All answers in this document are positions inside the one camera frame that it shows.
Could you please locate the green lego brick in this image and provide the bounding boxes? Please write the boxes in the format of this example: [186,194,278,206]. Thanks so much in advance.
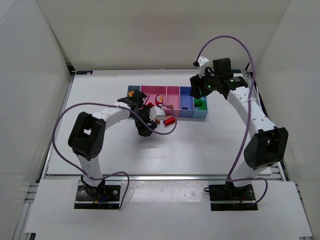
[194,98,207,111]

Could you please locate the red heart lego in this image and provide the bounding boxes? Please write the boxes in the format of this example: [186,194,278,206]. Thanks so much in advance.
[155,94,164,106]

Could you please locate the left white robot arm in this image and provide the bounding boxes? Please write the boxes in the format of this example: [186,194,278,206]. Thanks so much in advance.
[68,90,157,188]

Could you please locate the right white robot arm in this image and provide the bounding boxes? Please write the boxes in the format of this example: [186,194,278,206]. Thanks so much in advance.
[190,56,289,188]

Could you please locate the light blue left bin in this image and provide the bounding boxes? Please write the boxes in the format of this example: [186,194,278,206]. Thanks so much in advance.
[127,85,141,96]

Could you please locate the light blue bin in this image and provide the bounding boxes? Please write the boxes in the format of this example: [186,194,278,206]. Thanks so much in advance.
[192,96,208,119]
[127,85,141,96]

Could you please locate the dark blue bin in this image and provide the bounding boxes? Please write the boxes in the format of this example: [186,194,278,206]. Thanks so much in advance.
[179,86,194,118]

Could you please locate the large pink bin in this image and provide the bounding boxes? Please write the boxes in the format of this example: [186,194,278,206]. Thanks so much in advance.
[140,85,168,105]

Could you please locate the light blue right bin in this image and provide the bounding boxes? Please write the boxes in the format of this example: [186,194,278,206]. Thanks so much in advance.
[192,96,208,119]

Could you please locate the small pink bin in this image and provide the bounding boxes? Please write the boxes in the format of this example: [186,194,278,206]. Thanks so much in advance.
[165,86,181,117]

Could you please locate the red lego brick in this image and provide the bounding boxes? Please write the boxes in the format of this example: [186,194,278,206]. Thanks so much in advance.
[163,115,176,127]

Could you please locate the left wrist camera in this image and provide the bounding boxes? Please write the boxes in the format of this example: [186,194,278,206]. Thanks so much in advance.
[149,106,166,121]

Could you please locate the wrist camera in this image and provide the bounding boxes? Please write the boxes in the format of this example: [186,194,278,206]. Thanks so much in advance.
[149,106,166,121]
[193,56,210,78]

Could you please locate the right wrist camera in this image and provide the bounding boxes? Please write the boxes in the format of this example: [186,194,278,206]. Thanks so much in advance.
[193,56,210,78]

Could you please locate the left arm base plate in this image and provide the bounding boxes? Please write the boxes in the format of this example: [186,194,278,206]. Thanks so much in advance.
[73,182,121,210]

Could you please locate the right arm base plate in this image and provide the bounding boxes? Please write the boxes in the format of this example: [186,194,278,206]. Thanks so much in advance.
[203,182,258,212]

